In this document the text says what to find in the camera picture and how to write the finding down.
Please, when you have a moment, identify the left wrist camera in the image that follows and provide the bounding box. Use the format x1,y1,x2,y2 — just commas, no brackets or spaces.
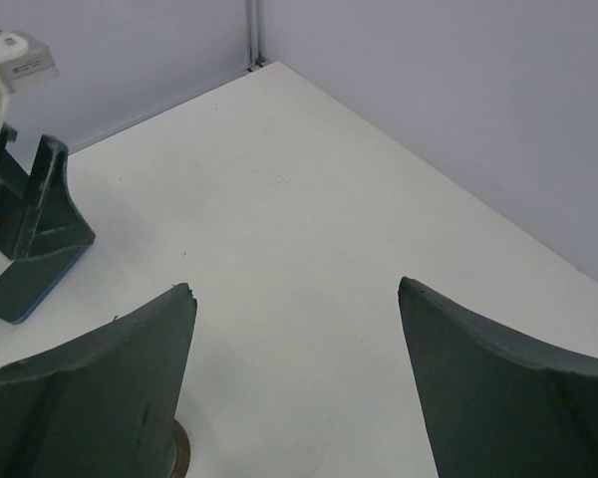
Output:
0,30,59,133

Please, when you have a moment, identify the left aluminium frame post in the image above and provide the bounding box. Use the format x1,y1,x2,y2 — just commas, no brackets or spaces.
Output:
245,0,267,72

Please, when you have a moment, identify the brown base phone stand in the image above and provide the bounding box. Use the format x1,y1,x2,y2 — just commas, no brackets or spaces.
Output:
169,420,191,478

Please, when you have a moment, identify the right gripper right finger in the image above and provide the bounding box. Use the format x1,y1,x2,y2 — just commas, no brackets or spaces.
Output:
398,277,598,477

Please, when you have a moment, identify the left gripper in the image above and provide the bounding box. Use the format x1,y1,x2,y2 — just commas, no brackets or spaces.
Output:
0,124,96,260

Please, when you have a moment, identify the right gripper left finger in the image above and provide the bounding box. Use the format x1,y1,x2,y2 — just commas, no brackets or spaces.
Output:
0,283,197,477

